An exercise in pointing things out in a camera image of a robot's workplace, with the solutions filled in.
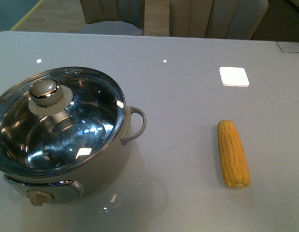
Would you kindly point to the glass pot lid with knob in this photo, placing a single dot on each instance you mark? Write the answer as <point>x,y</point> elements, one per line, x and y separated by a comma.
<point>39,146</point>

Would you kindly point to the yellow corn cob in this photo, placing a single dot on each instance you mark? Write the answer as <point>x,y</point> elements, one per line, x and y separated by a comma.
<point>233,161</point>

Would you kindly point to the label sticker on table corner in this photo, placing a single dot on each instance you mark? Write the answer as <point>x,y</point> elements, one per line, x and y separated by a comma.
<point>289,47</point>

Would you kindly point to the beige upholstered chair left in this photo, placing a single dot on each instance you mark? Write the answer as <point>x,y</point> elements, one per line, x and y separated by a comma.
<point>113,17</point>

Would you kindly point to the beige electric cooking pot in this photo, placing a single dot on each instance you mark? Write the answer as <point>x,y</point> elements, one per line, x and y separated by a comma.
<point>48,97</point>

